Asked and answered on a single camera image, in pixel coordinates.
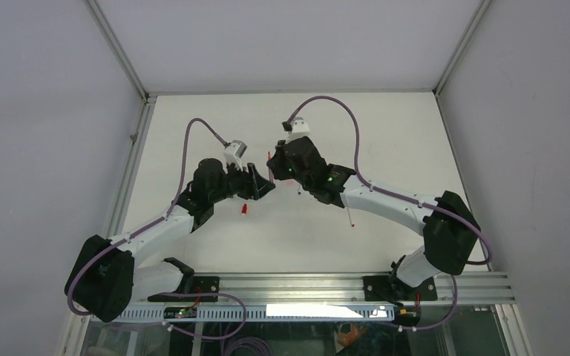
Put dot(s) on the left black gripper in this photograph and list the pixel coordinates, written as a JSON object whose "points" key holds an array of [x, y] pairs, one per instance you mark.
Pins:
{"points": [[260, 185]]}

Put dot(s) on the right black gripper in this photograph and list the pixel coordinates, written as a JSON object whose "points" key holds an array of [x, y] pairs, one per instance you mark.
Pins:
{"points": [[276, 162]]}

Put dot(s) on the pink highlighter pen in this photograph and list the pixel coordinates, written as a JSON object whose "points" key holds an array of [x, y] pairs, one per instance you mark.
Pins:
{"points": [[270, 173]]}

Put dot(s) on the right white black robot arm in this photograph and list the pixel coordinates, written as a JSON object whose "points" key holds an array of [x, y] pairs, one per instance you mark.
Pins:
{"points": [[447, 227]]}

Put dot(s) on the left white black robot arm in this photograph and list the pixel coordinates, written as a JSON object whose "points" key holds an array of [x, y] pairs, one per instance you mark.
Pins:
{"points": [[109, 273]]}

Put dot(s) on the white red-tip pen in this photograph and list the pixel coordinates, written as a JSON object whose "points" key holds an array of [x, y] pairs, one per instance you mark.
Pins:
{"points": [[350, 217]]}

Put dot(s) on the orange object under table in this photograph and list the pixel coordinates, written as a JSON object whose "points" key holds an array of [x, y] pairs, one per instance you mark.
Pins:
{"points": [[348, 333]]}

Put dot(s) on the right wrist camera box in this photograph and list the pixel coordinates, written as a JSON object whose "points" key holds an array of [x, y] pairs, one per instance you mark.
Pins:
{"points": [[296, 128]]}

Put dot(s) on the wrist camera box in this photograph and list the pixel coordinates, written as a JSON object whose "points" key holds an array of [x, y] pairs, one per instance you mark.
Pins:
{"points": [[233, 154], [296, 128]]}

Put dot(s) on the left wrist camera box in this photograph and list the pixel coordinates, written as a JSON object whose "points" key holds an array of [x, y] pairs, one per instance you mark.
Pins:
{"points": [[233, 154]]}

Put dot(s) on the aluminium mounting rail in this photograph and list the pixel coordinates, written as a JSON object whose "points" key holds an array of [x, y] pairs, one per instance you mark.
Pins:
{"points": [[472, 288]]}

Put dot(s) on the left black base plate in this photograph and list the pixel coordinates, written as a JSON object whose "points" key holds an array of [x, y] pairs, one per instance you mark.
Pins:
{"points": [[205, 285]]}

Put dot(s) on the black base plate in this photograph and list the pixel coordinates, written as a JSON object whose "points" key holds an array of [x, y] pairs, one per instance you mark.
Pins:
{"points": [[205, 285], [379, 288]]}

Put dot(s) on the white slotted cable duct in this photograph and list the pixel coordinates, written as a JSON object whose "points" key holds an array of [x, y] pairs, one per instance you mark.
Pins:
{"points": [[272, 312]]}

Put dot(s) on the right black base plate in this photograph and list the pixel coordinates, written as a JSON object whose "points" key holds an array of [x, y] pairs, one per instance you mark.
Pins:
{"points": [[379, 288]]}

